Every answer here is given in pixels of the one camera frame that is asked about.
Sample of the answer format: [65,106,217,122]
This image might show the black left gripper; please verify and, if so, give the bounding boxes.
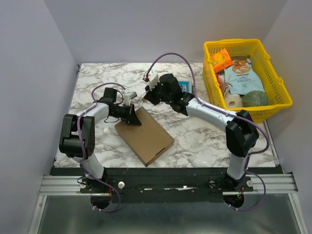
[111,103,141,126]

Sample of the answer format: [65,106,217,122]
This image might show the brown cardboard express box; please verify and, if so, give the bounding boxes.
[115,107,175,167]

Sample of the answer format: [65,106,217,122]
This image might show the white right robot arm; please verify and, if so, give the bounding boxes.
[143,74,259,191]

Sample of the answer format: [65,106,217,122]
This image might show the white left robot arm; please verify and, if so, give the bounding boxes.
[59,88,141,193]

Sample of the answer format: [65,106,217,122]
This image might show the blue razor box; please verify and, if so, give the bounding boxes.
[178,80,194,94]

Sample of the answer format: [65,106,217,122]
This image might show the orange snack box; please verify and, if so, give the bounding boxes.
[210,48,233,73]

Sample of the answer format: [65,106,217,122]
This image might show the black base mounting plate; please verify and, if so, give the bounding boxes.
[40,168,293,205]

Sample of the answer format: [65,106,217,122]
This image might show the red white striped package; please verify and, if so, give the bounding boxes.
[216,72,231,96]

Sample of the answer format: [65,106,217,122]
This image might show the light blue chips bag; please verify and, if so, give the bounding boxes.
[224,56,265,96]

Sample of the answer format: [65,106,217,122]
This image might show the yellow plastic basket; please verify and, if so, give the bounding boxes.
[202,39,293,123]

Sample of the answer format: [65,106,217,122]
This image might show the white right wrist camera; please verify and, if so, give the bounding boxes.
[143,71,159,91]

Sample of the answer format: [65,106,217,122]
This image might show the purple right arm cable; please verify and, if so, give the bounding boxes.
[145,52,270,212]

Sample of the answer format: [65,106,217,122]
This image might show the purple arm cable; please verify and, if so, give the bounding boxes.
[77,82,126,213]
[145,52,270,212]

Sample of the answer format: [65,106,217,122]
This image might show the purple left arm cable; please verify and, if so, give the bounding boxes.
[77,82,126,213]

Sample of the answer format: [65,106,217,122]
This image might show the aluminium rail frame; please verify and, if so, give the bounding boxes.
[29,118,307,234]

